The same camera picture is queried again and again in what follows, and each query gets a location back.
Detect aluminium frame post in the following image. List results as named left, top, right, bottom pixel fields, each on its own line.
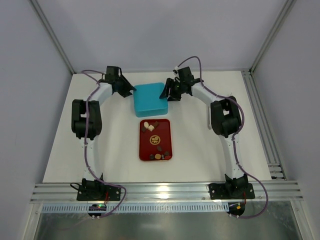
left=28, top=0, right=76, bottom=75
left=249, top=0, right=298, bottom=75

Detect aluminium frame post right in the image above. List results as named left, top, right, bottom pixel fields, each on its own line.
left=249, top=0, right=298, bottom=75

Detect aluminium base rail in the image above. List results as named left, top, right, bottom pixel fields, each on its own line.
left=30, top=180, right=304, bottom=203

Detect black mounting plate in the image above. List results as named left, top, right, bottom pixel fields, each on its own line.
left=208, top=182, right=256, bottom=200
left=76, top=184, right=121, bottom=201

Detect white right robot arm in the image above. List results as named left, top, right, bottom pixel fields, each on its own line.
left=159, top=67, right=254, bottom=200

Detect red lacquer tray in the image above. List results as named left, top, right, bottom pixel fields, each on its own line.
left=138, top=118, right=173, bottom=162

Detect teal tin box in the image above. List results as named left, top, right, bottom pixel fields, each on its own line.
left=134, top=107, right=169, bottom=118

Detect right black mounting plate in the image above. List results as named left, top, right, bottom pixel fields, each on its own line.
left=208, top=182, right=256, bottom=200

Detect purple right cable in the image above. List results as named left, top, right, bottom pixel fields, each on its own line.
left=176, top=56, right=270, bottom=220

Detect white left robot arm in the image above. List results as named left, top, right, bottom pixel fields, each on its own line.
left=71, top=66, right=136, bottom=201

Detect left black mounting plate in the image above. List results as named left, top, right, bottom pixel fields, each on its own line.
left=76, top=184, right=121, bottom=201

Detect stainless steel tongs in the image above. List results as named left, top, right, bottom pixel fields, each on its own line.
left=206, top=106, right=212, bottom=130

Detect teal tin lid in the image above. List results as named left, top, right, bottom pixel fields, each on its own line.
left=133, top=82, right=169, bottom=109

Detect aluminium frame post left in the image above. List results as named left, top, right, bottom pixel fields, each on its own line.
left=28, top=0, right=76, bottom=75

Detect white slotted cable duct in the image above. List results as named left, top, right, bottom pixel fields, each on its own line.
left=41, top=201, right=229, bottom=215

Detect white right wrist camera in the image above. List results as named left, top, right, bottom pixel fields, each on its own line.
left=172, top=66, right=179, bottom=75

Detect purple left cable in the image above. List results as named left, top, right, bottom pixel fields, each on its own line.
left=81, top=69, right=128, bottom=221

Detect purple cable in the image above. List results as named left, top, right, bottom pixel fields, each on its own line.
left=176, top=56, right=270, bottom=220
left=81, top=69, right=128, bottom=221

